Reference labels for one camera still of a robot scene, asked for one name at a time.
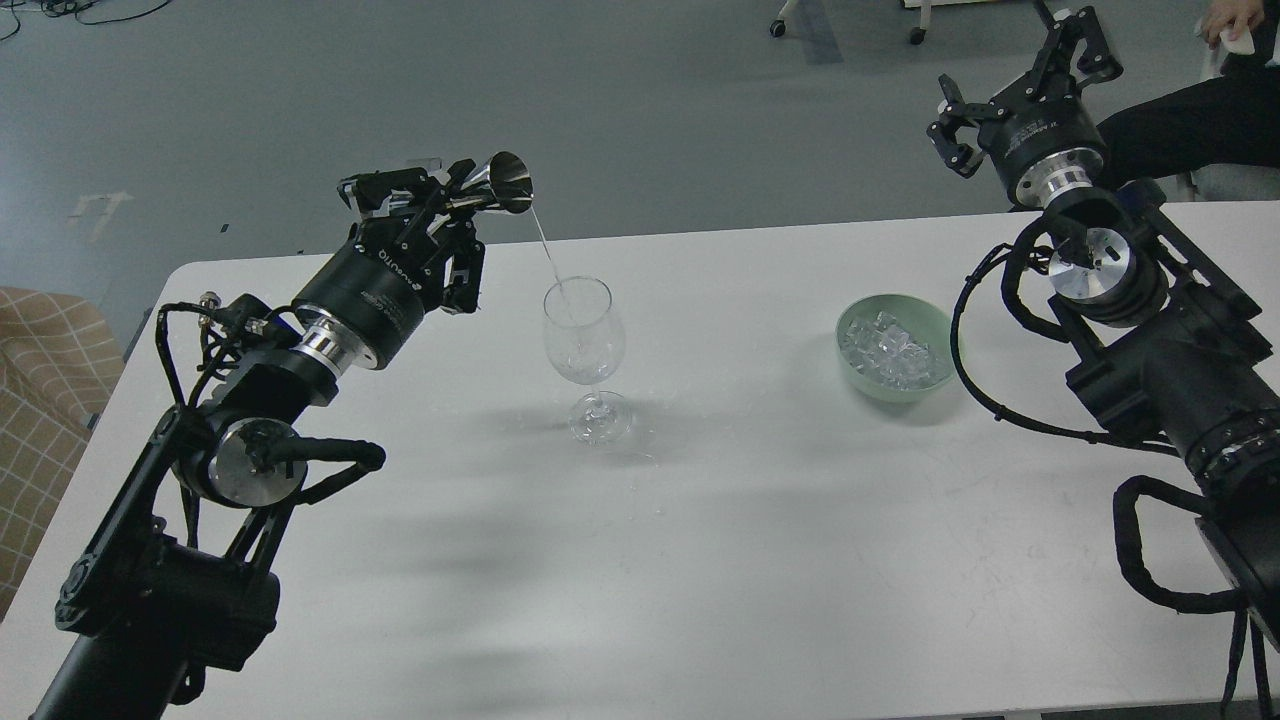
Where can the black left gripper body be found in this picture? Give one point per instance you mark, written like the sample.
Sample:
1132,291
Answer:
376,296

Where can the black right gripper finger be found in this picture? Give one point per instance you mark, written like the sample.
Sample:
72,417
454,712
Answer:
956,113
1075,54

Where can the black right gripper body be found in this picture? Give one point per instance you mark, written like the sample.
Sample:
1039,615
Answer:
1044,150

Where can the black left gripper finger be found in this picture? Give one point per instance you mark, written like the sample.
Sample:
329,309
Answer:
394,209
454,268

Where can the steel cocktail jigger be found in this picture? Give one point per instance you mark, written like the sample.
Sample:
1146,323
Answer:
502,185

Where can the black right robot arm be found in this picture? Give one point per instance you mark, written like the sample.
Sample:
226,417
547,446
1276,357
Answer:
1165,338

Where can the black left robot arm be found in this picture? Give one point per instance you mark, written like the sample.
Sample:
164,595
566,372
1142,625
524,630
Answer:
178,578

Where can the clear wine glass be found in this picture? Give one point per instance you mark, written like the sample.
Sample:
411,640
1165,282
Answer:
585,342

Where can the clear ice cubes pile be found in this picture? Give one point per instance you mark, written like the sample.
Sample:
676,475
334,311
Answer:
882,351

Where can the person's hand holding white object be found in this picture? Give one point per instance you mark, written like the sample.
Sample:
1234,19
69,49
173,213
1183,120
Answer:
1233,17

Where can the seated person in black trousers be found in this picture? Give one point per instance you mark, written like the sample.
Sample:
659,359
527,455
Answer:
1230,118

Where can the green bowl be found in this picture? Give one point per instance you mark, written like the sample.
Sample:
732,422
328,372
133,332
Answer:
925,320

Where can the rolling chair base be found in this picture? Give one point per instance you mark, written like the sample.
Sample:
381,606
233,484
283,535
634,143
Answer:
909,20

